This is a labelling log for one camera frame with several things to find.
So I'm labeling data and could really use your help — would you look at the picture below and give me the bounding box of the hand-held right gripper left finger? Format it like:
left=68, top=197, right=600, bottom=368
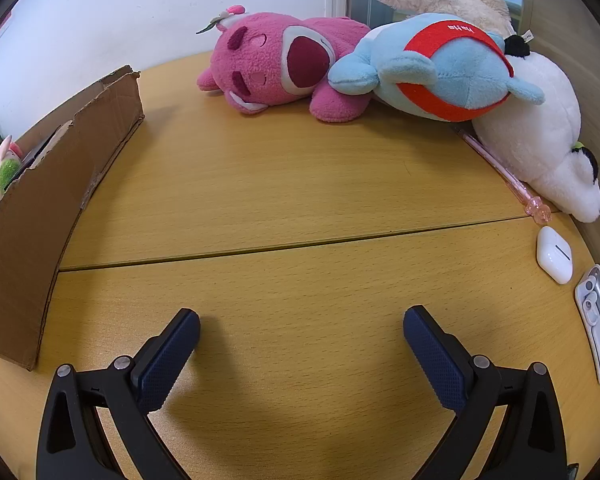
left=36, top=308, right=201, bottom=480

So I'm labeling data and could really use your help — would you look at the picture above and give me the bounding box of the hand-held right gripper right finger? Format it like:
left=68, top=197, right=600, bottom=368
left=403, top=305, right=568, bottom=480

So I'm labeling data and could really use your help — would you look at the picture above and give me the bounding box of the brown cardboard box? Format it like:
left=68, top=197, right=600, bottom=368
left=0, top=65, right=146, bottom=372

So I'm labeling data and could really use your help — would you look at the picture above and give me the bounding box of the white earbuds case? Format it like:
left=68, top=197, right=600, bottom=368
left=536, top=226, right=574, bottom=285

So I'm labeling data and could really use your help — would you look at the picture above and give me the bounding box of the pink pen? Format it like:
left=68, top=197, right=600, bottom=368
left=455, top=127, right=552, bottom=223

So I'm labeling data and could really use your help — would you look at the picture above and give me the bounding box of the wooden desk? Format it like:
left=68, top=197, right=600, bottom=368
left=0, top=50, right=600, bottom=480

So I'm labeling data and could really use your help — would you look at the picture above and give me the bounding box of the pink pig plush toy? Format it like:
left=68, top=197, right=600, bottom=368
left=0, top=135, right=25, bottom=217

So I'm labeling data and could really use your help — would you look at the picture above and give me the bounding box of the blue and red plush toy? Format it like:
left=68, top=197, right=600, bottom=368
left=327, top=12, right=546, bottom=123

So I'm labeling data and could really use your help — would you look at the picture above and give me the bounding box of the pink bear plush toy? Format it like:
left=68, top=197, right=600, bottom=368
left=196, top=5, right=376, bottom=125

